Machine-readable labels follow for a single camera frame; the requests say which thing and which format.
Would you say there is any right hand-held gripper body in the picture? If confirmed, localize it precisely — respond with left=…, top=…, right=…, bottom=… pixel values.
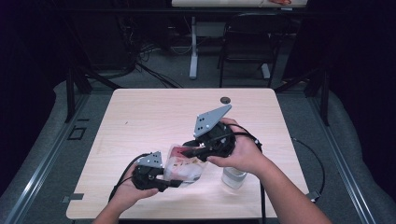
left=192, top=104, right=236, bottom=161

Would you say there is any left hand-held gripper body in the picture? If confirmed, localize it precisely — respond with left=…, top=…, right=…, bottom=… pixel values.
left=131, top=151, right=166, bottom=191

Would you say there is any red and clear refill pouch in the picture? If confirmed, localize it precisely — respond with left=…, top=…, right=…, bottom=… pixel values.
left=163, top=144, right=209, bottom=188

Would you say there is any white measuring cup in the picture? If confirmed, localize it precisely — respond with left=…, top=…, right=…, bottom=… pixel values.
left=221, top=166, right=248, bottom=189

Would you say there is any person's left hand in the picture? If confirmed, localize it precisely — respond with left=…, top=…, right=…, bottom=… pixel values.
left=110, top=163, right=160, bottom=214

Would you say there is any person's right hand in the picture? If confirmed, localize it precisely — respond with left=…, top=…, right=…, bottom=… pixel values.
left=206, top=117, right=270, bottom=176

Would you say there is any grey tape strip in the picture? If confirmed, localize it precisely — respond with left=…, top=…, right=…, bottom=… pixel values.
left=62, top=193, right=85, bottom=203

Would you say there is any white desk leg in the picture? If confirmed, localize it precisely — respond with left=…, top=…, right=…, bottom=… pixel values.
left=189, top=16, right=199, bottom=80

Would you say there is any black folding chair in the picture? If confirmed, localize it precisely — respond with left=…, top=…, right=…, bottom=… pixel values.
left=218, top=12, right=292, bottom=89

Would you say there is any black metal stand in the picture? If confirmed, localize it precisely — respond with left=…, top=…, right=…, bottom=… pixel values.
left=274, top=66, right=331, bottom=127
left=64, top=62, right=122, bottom=124

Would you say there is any pale background desk top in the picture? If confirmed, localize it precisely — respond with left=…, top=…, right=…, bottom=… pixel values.
left=171, top=0, right=307, bottom=8

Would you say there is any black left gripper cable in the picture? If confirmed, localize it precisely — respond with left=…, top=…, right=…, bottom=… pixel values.
left=107, top=152, right=150, bottom=203

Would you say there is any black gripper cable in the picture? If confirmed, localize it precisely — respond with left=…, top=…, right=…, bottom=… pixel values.
left=227, top=123, right=326, bottom=224
left=107, top=152, right=150, bottom=203

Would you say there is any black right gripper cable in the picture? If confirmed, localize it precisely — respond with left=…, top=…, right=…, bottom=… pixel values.
left=227, top=123, right=326, bottom=224

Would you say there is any black floor socket frame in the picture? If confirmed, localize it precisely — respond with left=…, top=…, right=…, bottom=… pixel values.
left=67, top=125, right=88, bottom=141

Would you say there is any bundle of floor cables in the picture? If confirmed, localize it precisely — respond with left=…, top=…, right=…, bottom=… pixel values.
left=118, top=15, right=185, bottom=90

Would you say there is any aluminium floor rail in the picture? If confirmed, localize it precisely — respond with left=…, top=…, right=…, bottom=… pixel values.
left=3, top=92, right=92, bottom=224
left=306, top=96, right=377, bottom=224

